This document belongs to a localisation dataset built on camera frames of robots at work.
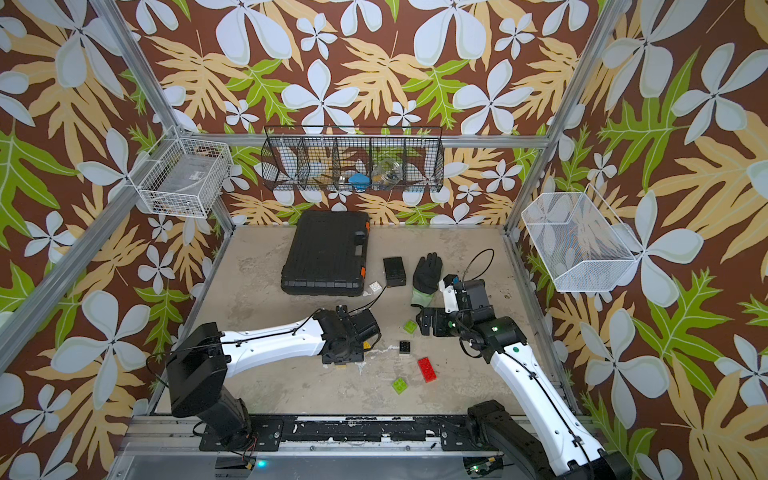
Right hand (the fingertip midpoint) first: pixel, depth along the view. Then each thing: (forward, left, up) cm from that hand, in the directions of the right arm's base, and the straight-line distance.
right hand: (429, 316), depth 78 cm
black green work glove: (+21, -3, -14) cm, 25 cm away
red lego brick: (-9, 0, -15) cm, 18 cm away
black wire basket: (+50, +22, +15) cm, 57 cm away
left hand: (-6, +20, -11) cm, 24 cm away
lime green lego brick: (+4, +4, -15) cm, 16 cm away
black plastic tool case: (+27, +32, -7) cm, 43 cm away
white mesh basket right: (+15, -42, +12) cm, 46 cm away
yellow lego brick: (-10, +16, +5) cm, 20 cm away
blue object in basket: (+42, +20, +12) cm, 48 cm away
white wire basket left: (+35, +71, +19) cm, 81 cm away
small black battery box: (+27, +8, -16) cm, 32 cm away
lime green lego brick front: (-14, +8, -14) cm, 21 cm away
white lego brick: (+19, +15, -14) cm, 28 cm away
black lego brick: (-3, +6, -13) cm, 15 cm away
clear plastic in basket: (+44, +11, +13) cm, 47 cm away
